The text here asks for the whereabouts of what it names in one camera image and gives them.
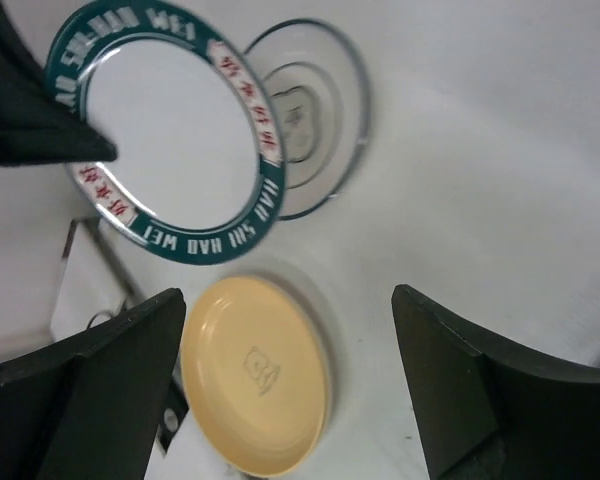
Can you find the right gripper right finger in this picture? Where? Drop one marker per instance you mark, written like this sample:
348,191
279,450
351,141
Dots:
487,407

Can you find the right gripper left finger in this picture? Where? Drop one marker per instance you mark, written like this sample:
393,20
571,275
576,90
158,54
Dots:
89,406

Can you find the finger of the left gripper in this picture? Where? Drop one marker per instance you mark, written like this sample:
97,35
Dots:
34,128

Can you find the tan rimmed patterned plate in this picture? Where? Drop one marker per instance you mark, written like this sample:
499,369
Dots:
256,375

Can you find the green rimmed lettered plate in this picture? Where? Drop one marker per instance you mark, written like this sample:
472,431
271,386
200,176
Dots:
200,173

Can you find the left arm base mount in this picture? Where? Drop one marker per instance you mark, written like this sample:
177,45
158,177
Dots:
173,414

